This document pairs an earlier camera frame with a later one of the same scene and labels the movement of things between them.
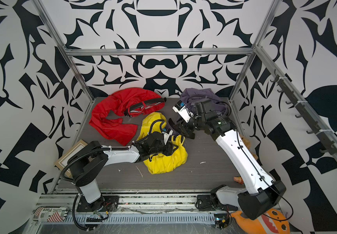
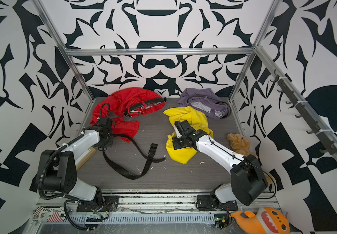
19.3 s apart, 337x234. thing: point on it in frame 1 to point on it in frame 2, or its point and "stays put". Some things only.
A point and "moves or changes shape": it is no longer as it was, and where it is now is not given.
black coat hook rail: (327, 146) stays put
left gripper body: (166, 149) to (110, 143)
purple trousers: (192, 95) stays put
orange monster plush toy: (273, 221) stays put
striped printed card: (50, 214) stays put
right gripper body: (196, 123) to (178, 142)
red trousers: (127, 102) stays put
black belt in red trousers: (145, 103) stays put
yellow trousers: (156, 122) moves or changes shape
